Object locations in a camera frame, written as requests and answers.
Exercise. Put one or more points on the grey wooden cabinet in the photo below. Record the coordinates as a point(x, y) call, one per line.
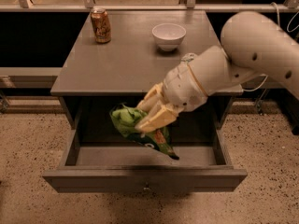
point(130, 63)

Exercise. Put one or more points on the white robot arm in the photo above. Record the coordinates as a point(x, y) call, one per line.
point(251, 45)

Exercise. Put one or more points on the crushed white soda can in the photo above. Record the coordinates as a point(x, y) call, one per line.
point(188, 57)

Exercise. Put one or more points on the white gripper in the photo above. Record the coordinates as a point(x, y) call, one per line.
point(183, 86)

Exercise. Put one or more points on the orange soda can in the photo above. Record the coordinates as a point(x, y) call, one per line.
point(101, 25)

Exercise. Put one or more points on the white ceramic bowl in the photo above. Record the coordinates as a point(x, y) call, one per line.
point(168, 36)

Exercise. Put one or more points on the open grey top drawer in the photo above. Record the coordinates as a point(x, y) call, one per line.
point(98, 159)

